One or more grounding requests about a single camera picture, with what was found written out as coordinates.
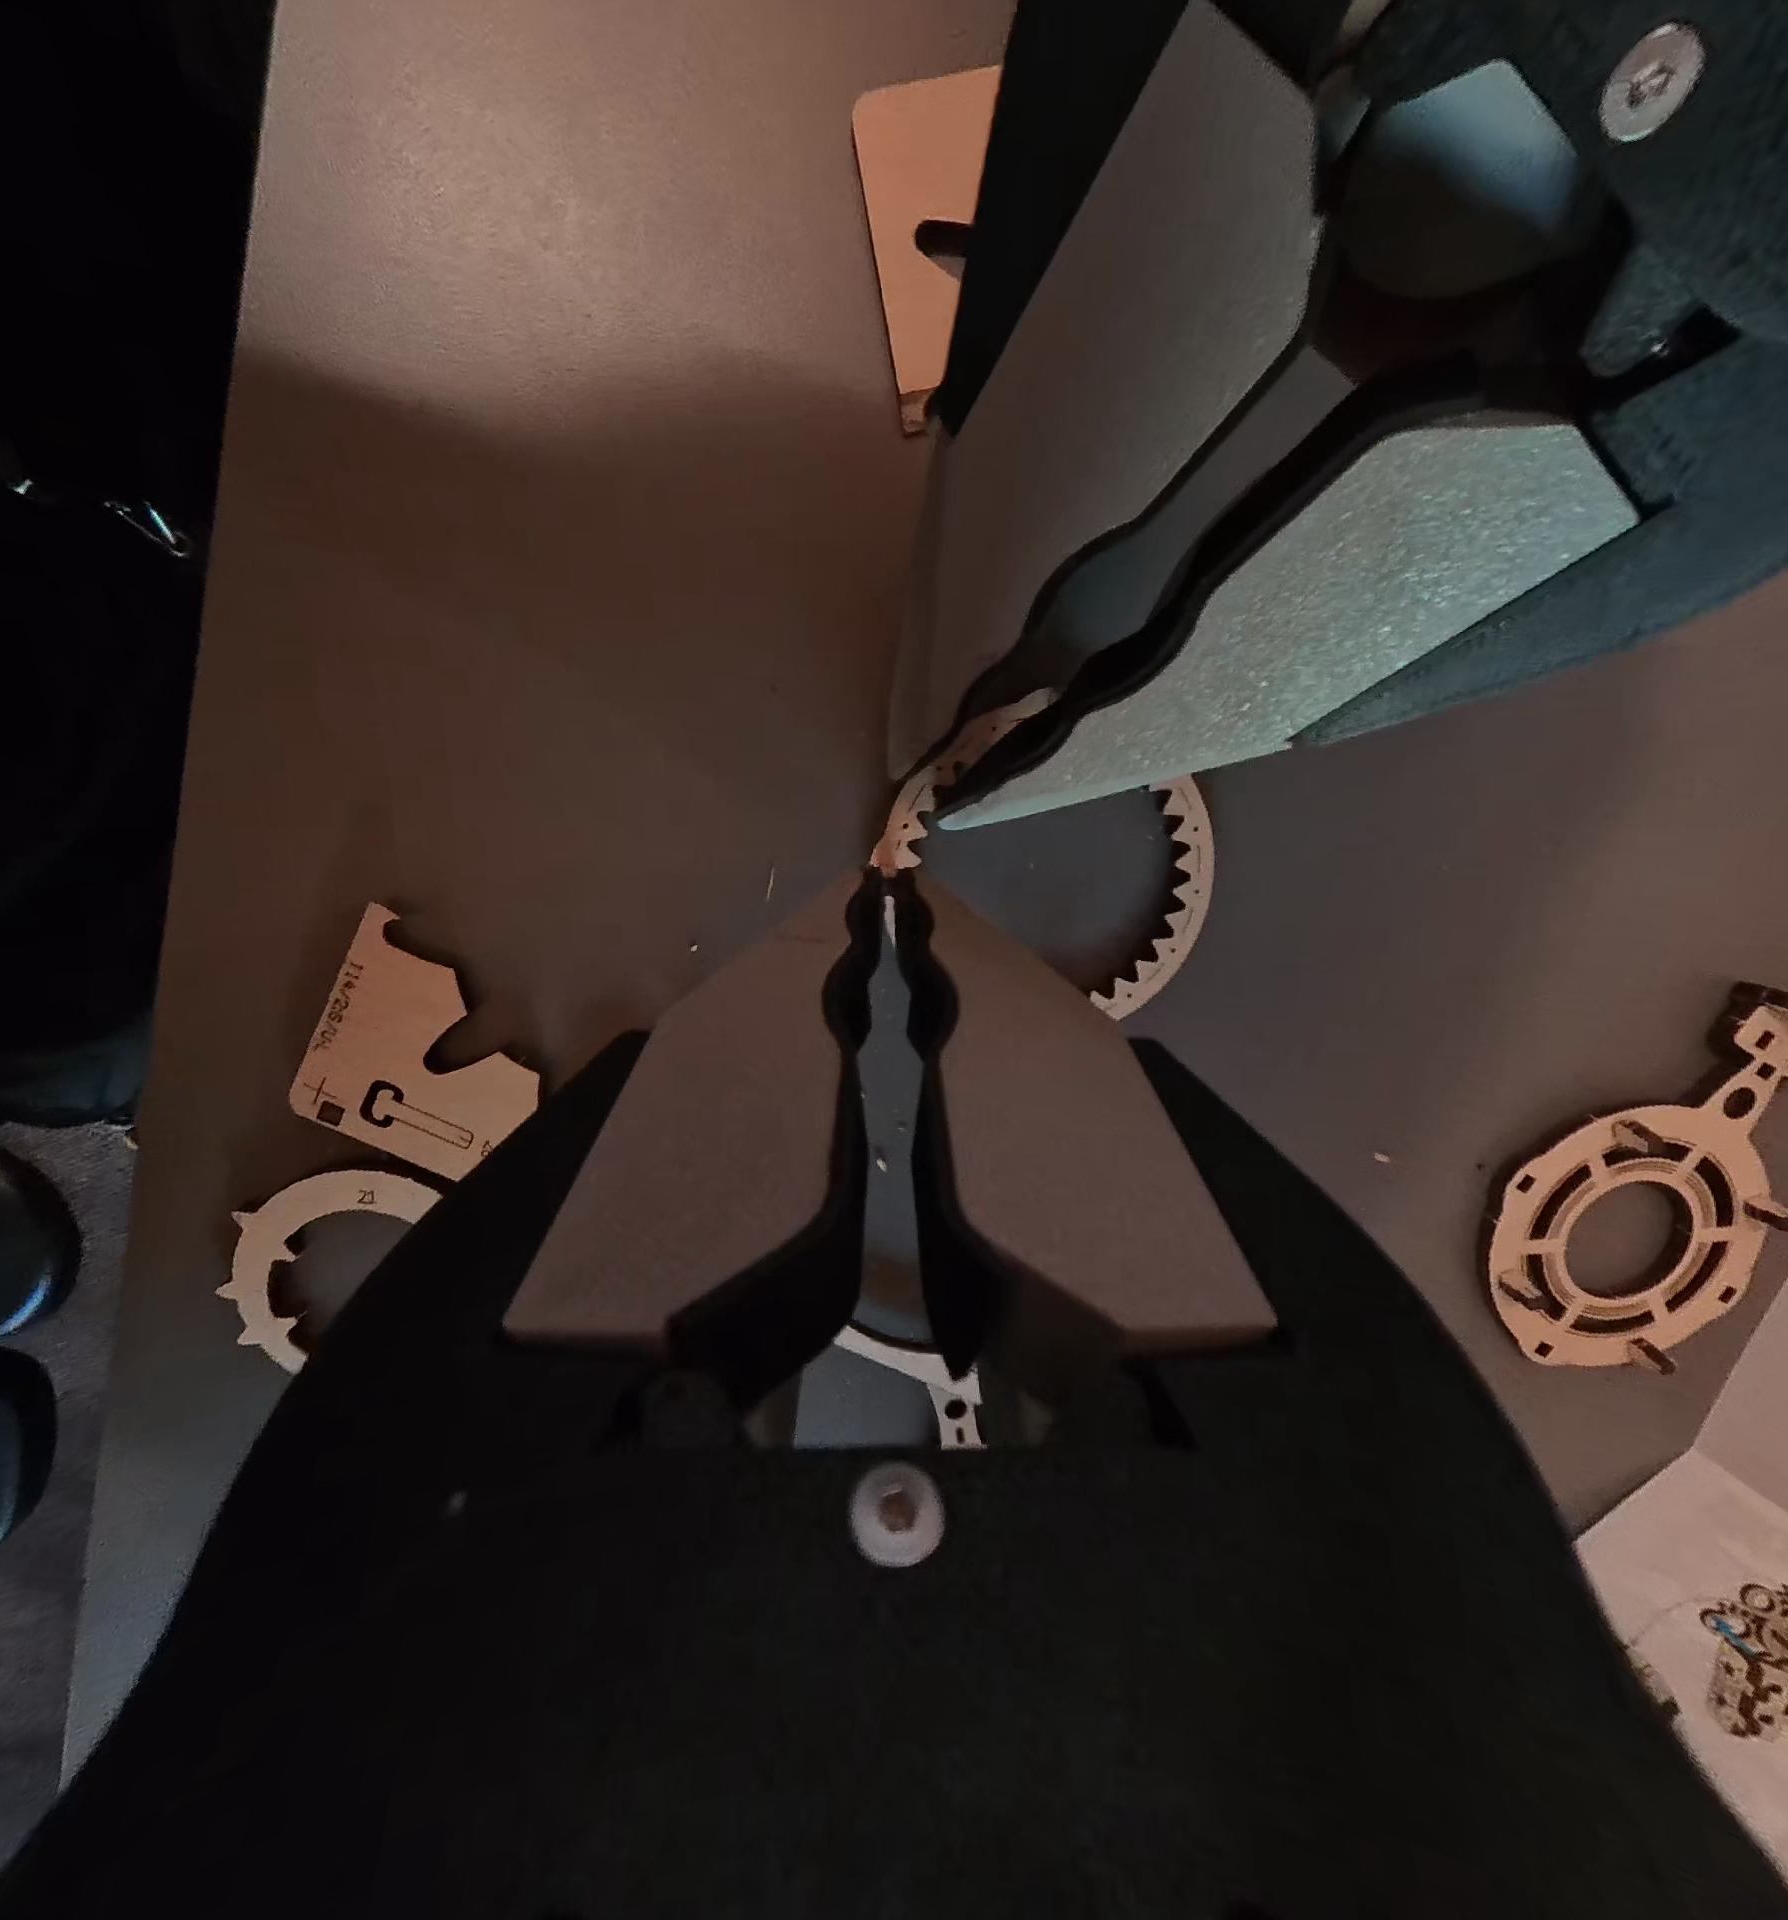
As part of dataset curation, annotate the black strap with metal clip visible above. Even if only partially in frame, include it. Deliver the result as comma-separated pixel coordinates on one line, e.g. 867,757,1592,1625
0,427,209,561

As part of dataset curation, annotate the wooden offcut sheet with markings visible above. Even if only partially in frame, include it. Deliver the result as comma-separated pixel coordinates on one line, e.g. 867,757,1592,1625
288,900,547,1183

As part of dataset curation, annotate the pale wooden ring part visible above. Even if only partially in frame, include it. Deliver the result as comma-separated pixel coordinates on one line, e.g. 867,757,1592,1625
830,1321,990,1455

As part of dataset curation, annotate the wooden offcut with jagged cutout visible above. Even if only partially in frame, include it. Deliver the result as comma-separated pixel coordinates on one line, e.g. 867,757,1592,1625
854,68,1007,440

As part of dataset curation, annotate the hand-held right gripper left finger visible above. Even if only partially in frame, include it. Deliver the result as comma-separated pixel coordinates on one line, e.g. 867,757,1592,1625
500,873,889,1411

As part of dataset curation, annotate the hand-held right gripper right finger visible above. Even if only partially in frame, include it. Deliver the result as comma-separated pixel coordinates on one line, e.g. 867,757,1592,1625
892,873,1281,1388

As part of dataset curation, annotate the round wooden frame assembly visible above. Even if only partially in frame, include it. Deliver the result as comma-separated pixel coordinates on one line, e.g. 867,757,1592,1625
1485,983,1788,1376

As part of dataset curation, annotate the wooden spiked ring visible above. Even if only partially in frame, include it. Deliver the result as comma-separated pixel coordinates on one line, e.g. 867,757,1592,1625
219,1169,456,1376

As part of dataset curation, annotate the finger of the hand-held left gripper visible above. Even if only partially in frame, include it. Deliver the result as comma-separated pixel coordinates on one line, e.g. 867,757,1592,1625
884,0,1331,785
936,375,1651,836

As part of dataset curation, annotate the instruction sheet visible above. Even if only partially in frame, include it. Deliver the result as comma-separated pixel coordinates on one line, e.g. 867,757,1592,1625
1575,1229,1788,1920

